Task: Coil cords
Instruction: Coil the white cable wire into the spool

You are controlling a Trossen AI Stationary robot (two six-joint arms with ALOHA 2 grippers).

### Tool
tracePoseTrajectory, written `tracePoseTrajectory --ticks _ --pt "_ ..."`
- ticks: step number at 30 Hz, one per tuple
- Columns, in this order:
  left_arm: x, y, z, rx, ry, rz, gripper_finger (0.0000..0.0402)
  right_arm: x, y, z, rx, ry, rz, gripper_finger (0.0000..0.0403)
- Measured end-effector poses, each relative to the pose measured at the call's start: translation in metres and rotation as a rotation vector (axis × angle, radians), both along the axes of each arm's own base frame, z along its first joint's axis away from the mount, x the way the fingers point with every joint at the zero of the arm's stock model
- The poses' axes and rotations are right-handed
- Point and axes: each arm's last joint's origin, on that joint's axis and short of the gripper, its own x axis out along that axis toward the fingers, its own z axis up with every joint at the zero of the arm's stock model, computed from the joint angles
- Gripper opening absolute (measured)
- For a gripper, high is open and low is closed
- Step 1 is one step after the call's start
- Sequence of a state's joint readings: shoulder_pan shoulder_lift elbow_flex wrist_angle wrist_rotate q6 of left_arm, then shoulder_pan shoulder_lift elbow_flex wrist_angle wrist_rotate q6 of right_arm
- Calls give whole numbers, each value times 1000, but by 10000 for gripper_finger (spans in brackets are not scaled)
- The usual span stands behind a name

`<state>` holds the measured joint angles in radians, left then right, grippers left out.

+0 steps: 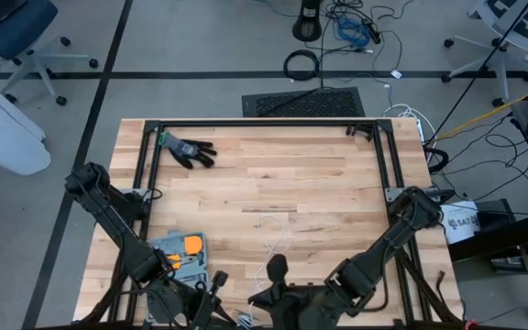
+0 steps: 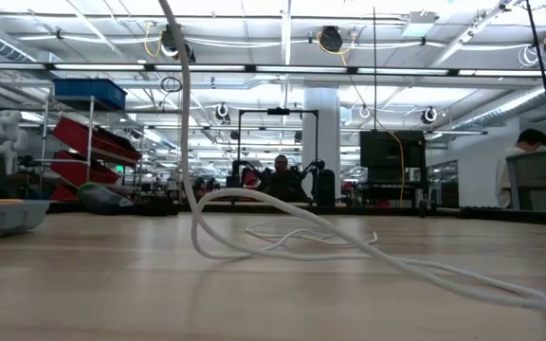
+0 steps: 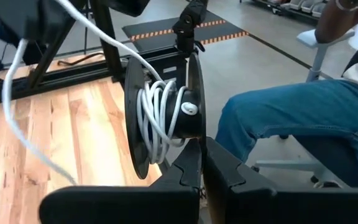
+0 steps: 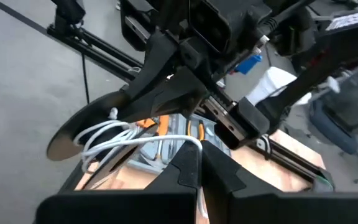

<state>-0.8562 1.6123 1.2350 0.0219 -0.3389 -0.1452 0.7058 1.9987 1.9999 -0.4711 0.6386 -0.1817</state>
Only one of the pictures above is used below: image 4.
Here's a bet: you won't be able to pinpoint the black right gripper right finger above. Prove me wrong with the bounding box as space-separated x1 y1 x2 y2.
201 140 358 224

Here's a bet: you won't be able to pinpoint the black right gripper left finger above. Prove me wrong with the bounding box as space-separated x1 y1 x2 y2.
35 141 203 224

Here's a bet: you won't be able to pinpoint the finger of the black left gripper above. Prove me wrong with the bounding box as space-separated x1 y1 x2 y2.
125 29 180 95
116 66 210 124

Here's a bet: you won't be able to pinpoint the white cord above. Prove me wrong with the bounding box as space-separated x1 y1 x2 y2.
72 107 210 219

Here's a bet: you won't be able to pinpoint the black cable spool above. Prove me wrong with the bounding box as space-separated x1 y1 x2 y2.
45 89 163 191

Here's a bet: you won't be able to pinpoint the grey tool case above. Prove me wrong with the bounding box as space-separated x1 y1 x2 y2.
126 113 233 175

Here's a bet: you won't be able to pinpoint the orange handled pliers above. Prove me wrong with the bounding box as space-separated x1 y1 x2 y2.
185 119 207 143

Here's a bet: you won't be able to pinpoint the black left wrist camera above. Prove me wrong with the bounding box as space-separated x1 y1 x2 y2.
187 0 273 56

